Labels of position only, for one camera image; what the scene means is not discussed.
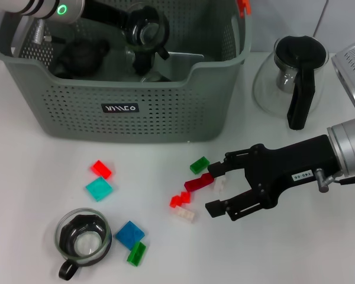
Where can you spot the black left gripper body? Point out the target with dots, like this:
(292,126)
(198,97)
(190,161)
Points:
(103,13)

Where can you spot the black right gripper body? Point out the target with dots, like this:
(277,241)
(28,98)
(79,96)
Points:
(284,168)

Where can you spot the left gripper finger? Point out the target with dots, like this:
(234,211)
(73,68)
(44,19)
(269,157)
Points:
(128,28)

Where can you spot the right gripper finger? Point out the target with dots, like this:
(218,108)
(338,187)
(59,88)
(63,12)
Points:
(214,208)
(216,169)

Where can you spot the white toy brick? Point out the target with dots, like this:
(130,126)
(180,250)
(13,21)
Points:
(220,184)

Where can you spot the grey perforated storage bin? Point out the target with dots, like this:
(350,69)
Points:
(136,127)

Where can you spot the green toy brick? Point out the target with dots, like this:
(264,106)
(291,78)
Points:
(198,165)
(137,254)

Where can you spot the dark red toy brick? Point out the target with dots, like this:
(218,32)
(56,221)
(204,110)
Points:
(198,183)

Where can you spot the clear translucent toy brick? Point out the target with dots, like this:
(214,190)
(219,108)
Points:
(183,214)

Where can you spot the red stepped toy brick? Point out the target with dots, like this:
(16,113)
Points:
(180,200)

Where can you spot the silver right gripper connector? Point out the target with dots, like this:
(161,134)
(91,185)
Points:
(322,180)

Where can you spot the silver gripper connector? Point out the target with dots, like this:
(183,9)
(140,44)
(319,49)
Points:
(39,31)
(322,180)

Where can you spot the dark clay teapot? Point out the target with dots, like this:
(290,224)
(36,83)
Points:
(83,56)

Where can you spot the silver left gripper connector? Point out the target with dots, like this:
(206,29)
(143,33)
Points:
(39,31)

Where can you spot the blue toy brick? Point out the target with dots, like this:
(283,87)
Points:
(130,233)

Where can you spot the bright red toy brick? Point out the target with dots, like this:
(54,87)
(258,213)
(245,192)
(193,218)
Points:
(102,169)

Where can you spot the teal toy brick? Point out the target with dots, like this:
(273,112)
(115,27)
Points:
(99,189)

